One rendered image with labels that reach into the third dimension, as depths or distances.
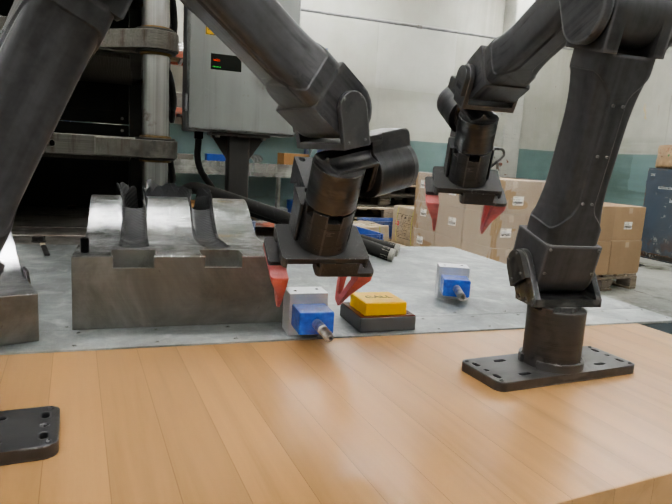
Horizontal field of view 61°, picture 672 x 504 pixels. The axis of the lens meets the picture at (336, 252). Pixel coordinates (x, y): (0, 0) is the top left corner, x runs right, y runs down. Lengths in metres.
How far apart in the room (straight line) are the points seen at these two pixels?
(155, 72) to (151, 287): 0.82
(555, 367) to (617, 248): 4.93
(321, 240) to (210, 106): 1.02
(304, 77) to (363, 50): 7.55
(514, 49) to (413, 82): 7.60
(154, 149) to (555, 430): 1.13
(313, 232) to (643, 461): 0.37
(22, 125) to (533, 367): 0.54
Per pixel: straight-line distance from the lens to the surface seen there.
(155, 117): 1.46
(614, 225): 5.51
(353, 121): 0.58
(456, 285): 0.93
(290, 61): 0.55
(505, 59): 0.78
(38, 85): 0.46
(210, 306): 0.75
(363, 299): 0.77
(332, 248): 0.64
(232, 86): 1.62
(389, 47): 8.25
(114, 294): 0.74
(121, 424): 0.52
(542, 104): 9.49
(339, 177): 0.58
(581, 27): 0.62
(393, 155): 0.64
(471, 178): 0.88
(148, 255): 0.78
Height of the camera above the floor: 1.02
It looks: 9 degrees down
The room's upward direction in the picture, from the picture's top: 3 degrees clockwise
